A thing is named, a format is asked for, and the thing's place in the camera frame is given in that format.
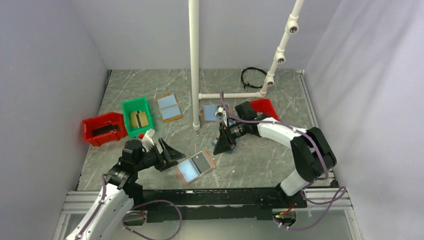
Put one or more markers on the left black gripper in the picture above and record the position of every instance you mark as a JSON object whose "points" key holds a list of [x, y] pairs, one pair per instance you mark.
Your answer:
{"points": [[172, 154]]}

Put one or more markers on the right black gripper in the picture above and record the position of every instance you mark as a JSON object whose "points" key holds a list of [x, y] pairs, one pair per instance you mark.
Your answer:
{"points": [[224, 141]]}

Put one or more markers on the grey credit card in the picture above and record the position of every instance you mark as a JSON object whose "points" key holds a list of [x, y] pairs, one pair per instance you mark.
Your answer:
{"points": [[201, 162]]}

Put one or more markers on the brown blue card holder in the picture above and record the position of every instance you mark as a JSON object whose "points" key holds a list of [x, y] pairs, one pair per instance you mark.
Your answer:
{"points": [[188, 173]]}

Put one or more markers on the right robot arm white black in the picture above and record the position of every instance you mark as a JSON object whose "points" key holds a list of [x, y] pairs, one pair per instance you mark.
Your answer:
{"points": [[312, 154]]}

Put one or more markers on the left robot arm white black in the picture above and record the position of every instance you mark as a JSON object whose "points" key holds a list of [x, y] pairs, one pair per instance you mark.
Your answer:
{"points": [[120, 192]]}

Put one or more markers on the card holder with gold card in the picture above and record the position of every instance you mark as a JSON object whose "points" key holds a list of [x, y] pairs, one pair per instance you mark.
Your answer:
{"points": [[232, 150]]}

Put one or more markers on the card holder with black card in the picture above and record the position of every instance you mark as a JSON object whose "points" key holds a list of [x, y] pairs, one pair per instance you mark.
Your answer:
{"points": [[209, 113]]}

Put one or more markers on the open empty blue card holder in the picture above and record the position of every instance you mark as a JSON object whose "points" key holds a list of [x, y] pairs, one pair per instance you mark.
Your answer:
{"points": [[169, 108]]}

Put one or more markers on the gold cards in green bin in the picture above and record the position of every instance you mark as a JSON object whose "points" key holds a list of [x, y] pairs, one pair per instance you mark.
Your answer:
{"points": [[139, 119]]}

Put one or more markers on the black cards in left bin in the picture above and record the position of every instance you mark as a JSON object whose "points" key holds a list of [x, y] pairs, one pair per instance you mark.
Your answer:
{"points": [[106, 129]]}

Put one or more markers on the green plastic bin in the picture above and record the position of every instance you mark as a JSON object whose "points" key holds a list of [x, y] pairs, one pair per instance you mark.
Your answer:
{"points": [[136, 104]]}

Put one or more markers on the right red plastic bin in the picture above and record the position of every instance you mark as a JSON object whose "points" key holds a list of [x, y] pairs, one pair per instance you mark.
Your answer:
{"points": [[264, 106]]}

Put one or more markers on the red plastic bin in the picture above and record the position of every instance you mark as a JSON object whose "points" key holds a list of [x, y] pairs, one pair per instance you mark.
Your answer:
{"points": [[88, 125], [264, 106]]}

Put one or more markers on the left red plastic bin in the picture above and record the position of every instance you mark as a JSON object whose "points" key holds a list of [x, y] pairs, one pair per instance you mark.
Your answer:
{"points": [[88, 125]]}

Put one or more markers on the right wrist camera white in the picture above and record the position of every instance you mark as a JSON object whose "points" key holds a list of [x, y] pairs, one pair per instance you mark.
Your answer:
{"points": [[220, 113]]}

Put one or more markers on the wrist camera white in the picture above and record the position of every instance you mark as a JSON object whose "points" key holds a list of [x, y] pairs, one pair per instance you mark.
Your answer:
{"points": [[220, 113], [146, 138]]}

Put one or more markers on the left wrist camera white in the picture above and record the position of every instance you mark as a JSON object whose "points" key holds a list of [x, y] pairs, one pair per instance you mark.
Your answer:
{"points": [[146, 138]]}

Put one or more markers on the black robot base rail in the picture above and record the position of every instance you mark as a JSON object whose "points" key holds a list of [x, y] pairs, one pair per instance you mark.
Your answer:
{"points": [[260, 203]]}

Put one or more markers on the white pvc pipe frame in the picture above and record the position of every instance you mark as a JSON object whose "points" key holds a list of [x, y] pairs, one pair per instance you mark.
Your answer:
{"points": [[291, 28]]}

